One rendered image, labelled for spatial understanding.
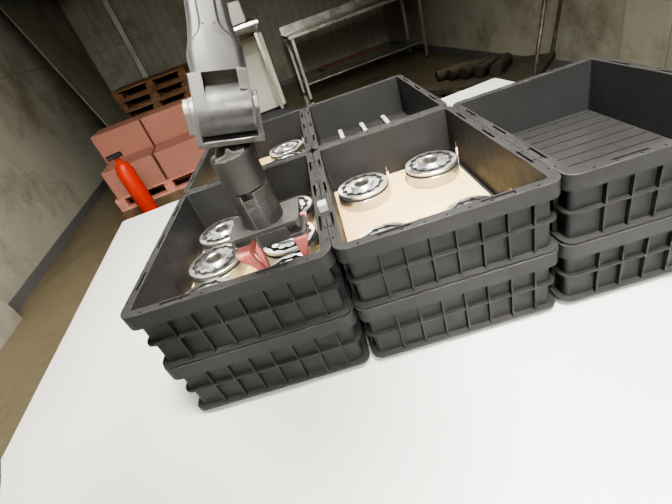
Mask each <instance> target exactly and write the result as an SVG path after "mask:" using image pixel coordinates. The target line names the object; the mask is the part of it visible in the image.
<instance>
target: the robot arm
mask: <svg viewBox="0 0 672 504"><path fill-rule="evenodd" d="M183 1H184V6H185V12H186V20H187V50H186V55H187V60H188V65H189V70H190V73H187V78H188V83H189V88H190V93H191V97H190V98H187V99H185V100H182V108H183V113H184V117H185V121H186V124H187V128H188V132H189V135H190V136H192V135H195V137H196V141H197V145H198V148H199V149H207V148H215V155H213V156H212V157H211V159H210V161H209V162H210V164H211V166H212V167H213V169H214V171H215V173H216V174H217V176H218V178H219V180H220V182H221V183H222V185H223V187H224V189H225V191H226V192H227V194H228V196H229V197H230V199H231V201H232V203H233V205H234V207H235V208H236V210H237V212H238V214H239V216H240V217H237V218H235V219H234V222H233V226H232V230H231V235H230V239H229V241H230V243H231V244H232V246H233V248H237V255H236V257H237V259H238V260H239V261H241V262H243V263H245V264H247V265H249V266H252V267H254V268H256V269H258V270H261V269H264V268H268V267H271V266H270V263H269V261H268V259H267V257H266V255H265V253H264V250H263V248H264V247H267V246H270V245H273V244H276V243H279V242H282V241H285V240H288V239H291V238H294V241H295V243H296V244H297V246H298V248H299V250H300V252H301V254H302V256H305V255H308V254H309V249H308V224H307V213H306V211H302V212H300V210H301V204H300V202H299V200H298V198H297V197H295V198H292V199H289V200H286V201H283V202H280V203H279V201H278V199H277V197H276V195H275V193H274V191H273V189H272V186H271V184H270V182H269V180H268V178H267V176H266V174H265V172H264V170H263V168H262V166H261V163H260V161H259V159H258V153H257V149H256V145H255V142H259V141H265V136H264V135H265V133H264V130H263V124H262V118H261V112H260V106H259V100H258V99H259V97H258V95H257V91H256V90H251V87H250V82H249V77H248V71H247V67H246V61H245V56H244V52H243V48H242V46H241V45H240V43H239V40H238V38H237V36H236V33H235V30H234V28H233V25H232V22H231V18H230V14H229V9H228V4H227V0H183ZM291 227H292V228H291ZM255 254H256V255H257V256H258V258H259V259H260V260H261V261H260V260H259V259H258V258H257V257H256V256H255Z"/></svg>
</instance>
